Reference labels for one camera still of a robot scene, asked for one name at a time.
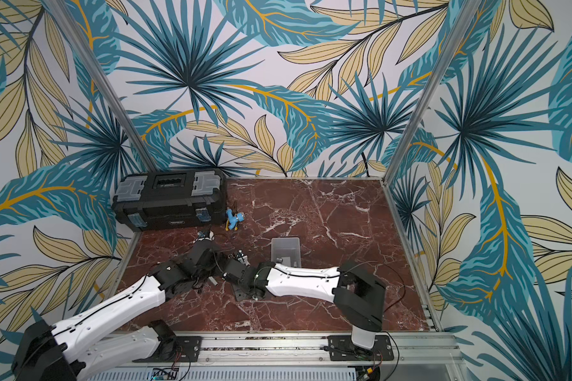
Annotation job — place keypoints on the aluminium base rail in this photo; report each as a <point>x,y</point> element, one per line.
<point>412,351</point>

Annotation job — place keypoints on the translucent plastic storage box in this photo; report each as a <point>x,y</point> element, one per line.
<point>286,251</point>

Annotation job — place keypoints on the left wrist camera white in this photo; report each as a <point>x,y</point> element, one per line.
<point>205,235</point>

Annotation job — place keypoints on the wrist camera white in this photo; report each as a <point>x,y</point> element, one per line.
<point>242,258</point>
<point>205,235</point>

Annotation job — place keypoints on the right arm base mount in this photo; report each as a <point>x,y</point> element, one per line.
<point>341,348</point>

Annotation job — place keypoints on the blue toy figure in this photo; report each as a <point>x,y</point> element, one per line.
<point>234,218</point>

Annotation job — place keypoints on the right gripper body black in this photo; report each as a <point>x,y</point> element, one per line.
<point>235,263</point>

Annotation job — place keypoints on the black plastic toolbox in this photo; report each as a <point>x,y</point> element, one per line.
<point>171,200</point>

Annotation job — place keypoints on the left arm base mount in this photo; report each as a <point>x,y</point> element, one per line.
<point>172,347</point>

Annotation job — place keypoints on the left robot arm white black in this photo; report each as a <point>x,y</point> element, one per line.
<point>47,352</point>

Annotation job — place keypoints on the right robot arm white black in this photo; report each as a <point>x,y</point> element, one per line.
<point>357,293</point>

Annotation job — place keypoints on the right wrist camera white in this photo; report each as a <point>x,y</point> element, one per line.
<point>242,258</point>

